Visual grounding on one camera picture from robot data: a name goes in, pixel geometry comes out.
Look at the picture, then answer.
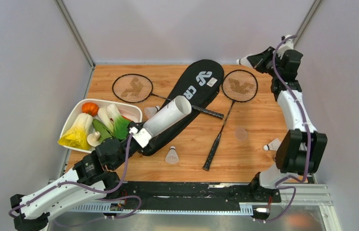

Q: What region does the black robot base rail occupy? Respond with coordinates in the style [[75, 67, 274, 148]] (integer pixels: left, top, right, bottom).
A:
[[106, 181, 281, 212]]

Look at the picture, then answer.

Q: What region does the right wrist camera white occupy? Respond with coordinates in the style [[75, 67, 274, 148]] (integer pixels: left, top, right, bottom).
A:
[[277, 35, 296, 56]]

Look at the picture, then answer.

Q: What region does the white mushroom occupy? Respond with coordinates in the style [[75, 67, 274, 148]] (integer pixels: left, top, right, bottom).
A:
[[87, 131, 101, 147]]

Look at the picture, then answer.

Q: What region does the right badminton racket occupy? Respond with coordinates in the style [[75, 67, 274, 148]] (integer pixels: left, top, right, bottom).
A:
[[202, 69, 258, 171]]

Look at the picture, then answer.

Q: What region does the left badminton racket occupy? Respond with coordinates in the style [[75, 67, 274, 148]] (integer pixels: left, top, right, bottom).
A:
[[112, 74, 223, 119]]

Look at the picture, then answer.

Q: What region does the small orange pumpkin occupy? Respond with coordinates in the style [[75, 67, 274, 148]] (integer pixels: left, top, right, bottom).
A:
[[81, 102, 99, 116]]

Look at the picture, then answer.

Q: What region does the white shuttlecock tube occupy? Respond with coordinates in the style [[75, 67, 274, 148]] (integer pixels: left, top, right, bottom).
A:
[[142, 95, 192, 138]]

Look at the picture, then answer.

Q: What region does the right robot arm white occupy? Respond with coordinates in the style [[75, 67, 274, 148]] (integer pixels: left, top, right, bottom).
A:
[[239, 47, 328, 201]]

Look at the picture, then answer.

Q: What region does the shuttlecock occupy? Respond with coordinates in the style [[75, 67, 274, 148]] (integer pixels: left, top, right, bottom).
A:
[[236, 56, 253, 68], [144, 106, 160, 119], [263, 138, 282, 151], [165, 146, 179, 165]]

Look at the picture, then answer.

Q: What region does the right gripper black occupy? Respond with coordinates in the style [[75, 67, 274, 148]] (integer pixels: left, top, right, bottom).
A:
[[248, 46, 282, 78]]

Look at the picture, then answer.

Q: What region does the white plastic tray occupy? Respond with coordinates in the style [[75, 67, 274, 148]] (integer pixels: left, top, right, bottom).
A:
[[59, 99, 143, 138]]

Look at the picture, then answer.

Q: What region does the black racket bag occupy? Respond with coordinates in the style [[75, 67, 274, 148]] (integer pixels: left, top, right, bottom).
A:
[[140, 59, 224, 156]]

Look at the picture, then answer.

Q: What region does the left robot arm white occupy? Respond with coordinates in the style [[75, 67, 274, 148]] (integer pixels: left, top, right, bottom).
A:
[[9, 122, 152, 231]]

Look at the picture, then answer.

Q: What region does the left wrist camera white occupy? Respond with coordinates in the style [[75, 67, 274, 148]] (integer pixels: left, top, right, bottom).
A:
[[129, 127, 152, 148]]

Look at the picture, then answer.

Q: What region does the badminton racket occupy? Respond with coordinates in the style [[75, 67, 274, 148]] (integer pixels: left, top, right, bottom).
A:
[[202, 69, 258, 171], [112, 74, 223, 119]]

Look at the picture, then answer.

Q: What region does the green bok choy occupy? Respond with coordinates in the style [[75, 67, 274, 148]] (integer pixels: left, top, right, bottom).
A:
[[106, 103, 131, 140]]

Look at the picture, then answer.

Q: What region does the shuttlecock beside tray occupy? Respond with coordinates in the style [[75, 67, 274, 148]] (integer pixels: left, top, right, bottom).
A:
[[144, 106, 160, 119]]

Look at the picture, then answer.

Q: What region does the clear plastic tube lid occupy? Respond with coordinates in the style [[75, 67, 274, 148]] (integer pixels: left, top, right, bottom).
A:
[[234, 128, 248, 141]]

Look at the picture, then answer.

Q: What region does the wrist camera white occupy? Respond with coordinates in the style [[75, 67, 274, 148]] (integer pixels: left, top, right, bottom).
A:
[[129, 127, 152, 148], [277, 35, 296, 56]]

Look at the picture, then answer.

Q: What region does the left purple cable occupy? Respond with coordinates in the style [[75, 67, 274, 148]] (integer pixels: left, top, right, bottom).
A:
[[9, 134, 142, 224]]

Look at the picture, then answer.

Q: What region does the white bok choy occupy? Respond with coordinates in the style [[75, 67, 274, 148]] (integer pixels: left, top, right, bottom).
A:
[[98, 107, 114, 134]]

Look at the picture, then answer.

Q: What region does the yellow napa cabbage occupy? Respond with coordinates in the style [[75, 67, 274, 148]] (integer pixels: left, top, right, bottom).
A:
[[58, 113, 93, 151]]

